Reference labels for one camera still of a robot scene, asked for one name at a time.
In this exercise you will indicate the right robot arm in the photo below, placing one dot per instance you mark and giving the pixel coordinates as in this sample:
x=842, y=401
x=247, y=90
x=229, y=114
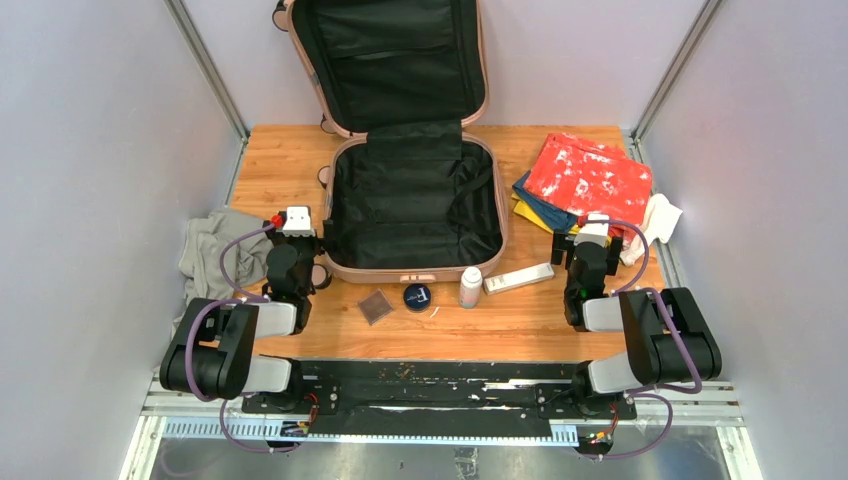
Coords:
x=668, y=343

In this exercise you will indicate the pink open suitcase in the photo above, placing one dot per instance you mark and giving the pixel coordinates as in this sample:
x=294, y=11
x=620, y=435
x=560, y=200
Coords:
x=411, y=195

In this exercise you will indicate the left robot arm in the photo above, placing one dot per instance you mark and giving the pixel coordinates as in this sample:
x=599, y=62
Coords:
x=211, y=354

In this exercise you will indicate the red white tie-dye shorts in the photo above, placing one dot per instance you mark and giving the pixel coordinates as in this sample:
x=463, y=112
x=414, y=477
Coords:
x=581, y=177

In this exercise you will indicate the white pink bottle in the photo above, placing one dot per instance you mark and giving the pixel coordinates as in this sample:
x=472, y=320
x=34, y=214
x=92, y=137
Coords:
x=471, y=283

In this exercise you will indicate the aluminium frame rails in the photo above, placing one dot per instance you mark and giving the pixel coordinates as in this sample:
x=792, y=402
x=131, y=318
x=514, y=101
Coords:
x=179, y=416

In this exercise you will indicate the white rectangular tube box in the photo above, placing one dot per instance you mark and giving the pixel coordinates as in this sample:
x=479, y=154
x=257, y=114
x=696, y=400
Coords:
x=519, y=278

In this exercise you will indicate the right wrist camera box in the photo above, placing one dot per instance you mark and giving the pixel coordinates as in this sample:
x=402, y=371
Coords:
x=595, y=230

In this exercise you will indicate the white t-shirt blue print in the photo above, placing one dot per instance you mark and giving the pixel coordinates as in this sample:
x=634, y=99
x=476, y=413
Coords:
x=659, y=222

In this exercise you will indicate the dark blue garment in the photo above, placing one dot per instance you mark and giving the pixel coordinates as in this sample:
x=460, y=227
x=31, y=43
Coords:
x=519, y=188

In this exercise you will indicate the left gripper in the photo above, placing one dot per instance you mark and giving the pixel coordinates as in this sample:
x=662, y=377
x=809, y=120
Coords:
x=278, y=238

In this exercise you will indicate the yellow garment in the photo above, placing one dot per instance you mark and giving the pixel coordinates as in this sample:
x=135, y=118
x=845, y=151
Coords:
x=544, y=216

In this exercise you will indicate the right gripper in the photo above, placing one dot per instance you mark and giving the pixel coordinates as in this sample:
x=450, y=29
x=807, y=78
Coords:
x=561, y=245

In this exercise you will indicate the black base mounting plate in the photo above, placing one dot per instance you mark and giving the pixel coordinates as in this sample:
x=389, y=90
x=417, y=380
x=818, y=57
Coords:
x=439, y=399

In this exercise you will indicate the round dark blue tin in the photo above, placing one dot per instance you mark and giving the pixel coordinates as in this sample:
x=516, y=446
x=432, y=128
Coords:
x=417, y=297

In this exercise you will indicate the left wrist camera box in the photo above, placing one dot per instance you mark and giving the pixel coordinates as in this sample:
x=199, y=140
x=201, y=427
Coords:
x=298, y=222

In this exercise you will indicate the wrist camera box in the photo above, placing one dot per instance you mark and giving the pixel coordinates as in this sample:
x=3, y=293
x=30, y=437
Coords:
x=595, y=230
x=298, y=222

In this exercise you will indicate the grey cloth garment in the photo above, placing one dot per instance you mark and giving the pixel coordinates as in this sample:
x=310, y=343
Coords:
x=212, y=265

